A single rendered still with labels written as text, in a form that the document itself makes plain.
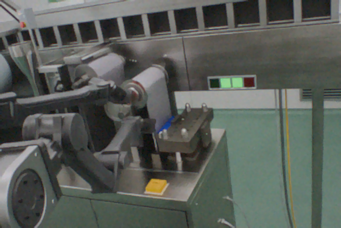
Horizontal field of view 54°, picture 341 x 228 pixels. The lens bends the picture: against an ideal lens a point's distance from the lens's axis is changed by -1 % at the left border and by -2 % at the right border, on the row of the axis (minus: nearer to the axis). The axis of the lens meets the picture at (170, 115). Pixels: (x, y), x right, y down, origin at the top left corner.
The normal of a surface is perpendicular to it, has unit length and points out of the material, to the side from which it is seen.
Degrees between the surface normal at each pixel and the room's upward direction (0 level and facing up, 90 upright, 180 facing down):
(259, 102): 90
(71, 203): 90
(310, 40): 90
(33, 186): 90
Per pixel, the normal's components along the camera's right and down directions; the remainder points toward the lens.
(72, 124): 0.99, -0.04
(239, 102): -0.37, 0.40
